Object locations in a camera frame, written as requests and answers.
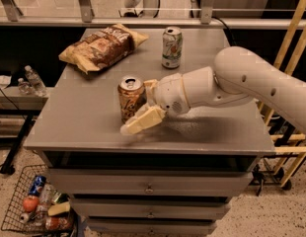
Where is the yellow sponge in basket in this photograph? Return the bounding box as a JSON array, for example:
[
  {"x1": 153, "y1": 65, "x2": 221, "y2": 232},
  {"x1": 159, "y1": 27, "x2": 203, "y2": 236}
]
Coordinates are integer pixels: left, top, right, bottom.
[{"x1": 47, "y1": 201, "x2": 71, "y2": 216}]

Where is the small clear water bottle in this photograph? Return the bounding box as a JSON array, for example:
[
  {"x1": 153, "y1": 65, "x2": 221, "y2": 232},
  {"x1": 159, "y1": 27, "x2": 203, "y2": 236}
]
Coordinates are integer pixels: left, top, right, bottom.
[{"x1": 18, "y1": 78, "x2": 33, "y2": 95}]

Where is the grey side desk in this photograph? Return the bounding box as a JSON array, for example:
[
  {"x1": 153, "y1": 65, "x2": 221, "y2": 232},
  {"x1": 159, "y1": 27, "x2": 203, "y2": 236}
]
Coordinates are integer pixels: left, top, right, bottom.
[{"x1": 0, "y1": 87, "x2": 49, "y2": 175}]

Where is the brown yellow chip bag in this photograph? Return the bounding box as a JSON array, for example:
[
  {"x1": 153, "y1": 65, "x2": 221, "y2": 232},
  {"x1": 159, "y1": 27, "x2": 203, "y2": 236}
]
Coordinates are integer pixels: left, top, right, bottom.
[{"x1": 58, "y1": 24, "x2": 148, "y2": 74}]

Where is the white green 7up can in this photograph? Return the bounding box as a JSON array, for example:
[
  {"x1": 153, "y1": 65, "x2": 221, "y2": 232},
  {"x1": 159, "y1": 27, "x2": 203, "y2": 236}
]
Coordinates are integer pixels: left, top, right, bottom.
[{"x1": 162, "y1": 26, "x2": 183, "y2": 69}]

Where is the clear plastic water bottle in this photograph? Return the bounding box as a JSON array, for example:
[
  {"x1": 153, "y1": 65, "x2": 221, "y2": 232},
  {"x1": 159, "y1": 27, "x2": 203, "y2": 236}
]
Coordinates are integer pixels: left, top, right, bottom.
[{"x1": 25, "y1": 65, "x2": 47, "y2": 97}]

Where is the orange LaCroix can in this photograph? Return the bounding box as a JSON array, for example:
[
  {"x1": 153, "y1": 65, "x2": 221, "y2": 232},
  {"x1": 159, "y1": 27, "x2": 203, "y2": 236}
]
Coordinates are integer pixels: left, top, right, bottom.
[{"x1": 117, "y1": 75, "x2": 146, "y2": 122}]

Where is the black wire basket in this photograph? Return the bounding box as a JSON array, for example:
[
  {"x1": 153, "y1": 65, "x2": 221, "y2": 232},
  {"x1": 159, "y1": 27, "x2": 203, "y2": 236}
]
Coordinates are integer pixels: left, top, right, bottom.
[{"x1": 0, "y1": 164, "x2": 78, "y2": 234}]

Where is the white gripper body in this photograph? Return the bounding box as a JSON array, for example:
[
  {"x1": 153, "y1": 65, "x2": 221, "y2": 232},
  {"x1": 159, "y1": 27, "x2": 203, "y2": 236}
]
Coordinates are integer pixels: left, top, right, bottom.
[{"x1": 154, "y1": 73, "x2": 190, "y2": 117}]

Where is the red apple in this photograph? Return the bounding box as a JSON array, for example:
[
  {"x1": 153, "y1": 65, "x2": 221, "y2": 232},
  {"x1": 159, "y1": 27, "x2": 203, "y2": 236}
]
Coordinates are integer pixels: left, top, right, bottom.
[{"x1": 23, "y1": 196, "x2": 39, "y2": 212}]

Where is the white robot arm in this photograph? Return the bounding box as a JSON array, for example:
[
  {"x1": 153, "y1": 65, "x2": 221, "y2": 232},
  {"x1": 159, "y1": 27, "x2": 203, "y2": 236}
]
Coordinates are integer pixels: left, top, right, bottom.
[{"x1": 120, "y1": 46, "x2": 306, "y2": 135}]

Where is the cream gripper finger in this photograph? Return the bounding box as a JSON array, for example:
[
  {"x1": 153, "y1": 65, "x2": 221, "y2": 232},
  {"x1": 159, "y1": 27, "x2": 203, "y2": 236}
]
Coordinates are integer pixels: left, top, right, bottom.
[
  {"x1": 144, "y1": 79, "x2": 158, "y2": 100},
  {"x1": 120, "y1": 104, "x2": 166, "y2": 135}
]

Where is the blue soda can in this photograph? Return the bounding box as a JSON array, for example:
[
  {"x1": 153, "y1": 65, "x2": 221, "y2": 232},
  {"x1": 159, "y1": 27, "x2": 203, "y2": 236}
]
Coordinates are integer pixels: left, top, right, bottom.
[{"x1": 28, "y1": 176, "x2": 46, "y2": 197}]

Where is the grey drawer cabinet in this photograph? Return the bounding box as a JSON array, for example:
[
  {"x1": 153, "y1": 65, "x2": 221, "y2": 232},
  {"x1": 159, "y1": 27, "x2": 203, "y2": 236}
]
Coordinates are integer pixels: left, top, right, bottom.
[{"x1": 25, "y1": 29, "x2": 274, "y2": 237}]

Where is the metal railing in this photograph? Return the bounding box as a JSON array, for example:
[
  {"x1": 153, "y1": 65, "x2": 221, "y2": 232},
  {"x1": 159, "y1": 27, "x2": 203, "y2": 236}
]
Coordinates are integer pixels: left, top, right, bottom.
[{"x1": 0, "y1": 0, "x2": 306, "y2": 30}]

